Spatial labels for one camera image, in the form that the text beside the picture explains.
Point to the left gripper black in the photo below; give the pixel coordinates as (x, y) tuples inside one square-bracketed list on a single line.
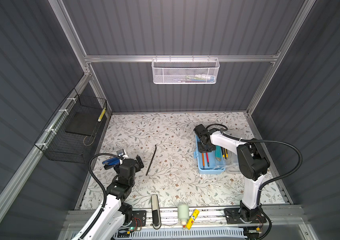
[(139, 164)]

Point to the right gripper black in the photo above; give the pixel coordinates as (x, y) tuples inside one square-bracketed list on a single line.
[(211, 149)]

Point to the red handled hex key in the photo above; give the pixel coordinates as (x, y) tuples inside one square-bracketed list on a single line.
[(207, 159)]

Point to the teal handled tool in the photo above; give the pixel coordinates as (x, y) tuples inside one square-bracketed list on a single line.
[(218, 153)]

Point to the orange handled hex key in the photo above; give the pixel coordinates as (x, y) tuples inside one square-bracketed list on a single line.
[(203, 161)]

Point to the light blue plastic tool box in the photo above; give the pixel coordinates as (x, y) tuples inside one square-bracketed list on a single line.
[(231, 165)]

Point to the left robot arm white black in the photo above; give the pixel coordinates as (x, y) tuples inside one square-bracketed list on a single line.
[(113, 212)]

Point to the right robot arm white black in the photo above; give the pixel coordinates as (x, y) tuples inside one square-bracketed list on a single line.
[(253, 164)]

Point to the yellow tube in black basket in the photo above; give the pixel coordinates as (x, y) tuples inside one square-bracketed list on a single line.
[(101, 114)]

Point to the black silver flat device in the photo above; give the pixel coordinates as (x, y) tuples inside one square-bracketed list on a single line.
[(156, 214)]

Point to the black pad in basket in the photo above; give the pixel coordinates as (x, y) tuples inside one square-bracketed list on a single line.
[(83, 124)]

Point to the white plastic bottle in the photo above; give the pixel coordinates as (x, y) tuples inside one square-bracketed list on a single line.
[(183, 214)]

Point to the yellow glue tube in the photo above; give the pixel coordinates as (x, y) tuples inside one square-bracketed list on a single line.
[(192, 219)]

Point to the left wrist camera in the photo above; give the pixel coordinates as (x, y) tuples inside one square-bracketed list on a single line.
[(122, 153)]

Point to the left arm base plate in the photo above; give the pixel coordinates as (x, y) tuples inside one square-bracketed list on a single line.
[(138, 219)]

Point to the black wire mesh basket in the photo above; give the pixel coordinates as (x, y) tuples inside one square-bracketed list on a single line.
[(73, 134)]

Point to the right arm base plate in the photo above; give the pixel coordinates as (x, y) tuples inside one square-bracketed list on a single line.
[(244, 216)]

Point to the white wire mesh basket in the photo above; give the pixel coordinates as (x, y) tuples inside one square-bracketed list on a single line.
[(190, 71)]

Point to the white perforated cable tray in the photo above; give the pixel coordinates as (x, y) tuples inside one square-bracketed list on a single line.
[(172, 234)]

